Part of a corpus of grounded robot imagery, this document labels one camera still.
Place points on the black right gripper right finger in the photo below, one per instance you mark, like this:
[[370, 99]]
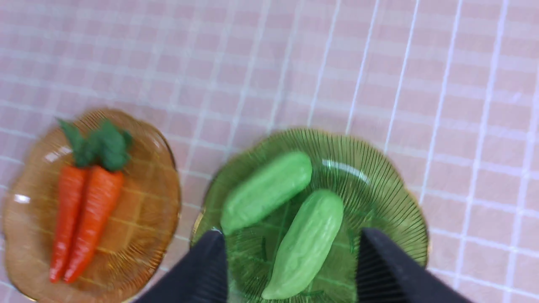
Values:
[[386, 274]]

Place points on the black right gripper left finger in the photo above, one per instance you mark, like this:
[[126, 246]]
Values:
[[201, 276]]

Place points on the green toy gourd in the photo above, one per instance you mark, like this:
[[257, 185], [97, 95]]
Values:
[[306, 245], [266, 190]]

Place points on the orange toy carrot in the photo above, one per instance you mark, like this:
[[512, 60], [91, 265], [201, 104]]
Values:
[[71, 184], [102, 155]]

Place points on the green glass plate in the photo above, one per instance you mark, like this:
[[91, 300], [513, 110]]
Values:
[[373, 193]]

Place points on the amber glass plate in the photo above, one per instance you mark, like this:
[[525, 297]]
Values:
[[137, 234]]

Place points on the pink checkered tablecloth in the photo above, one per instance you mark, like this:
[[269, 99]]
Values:
[[447, 88]]

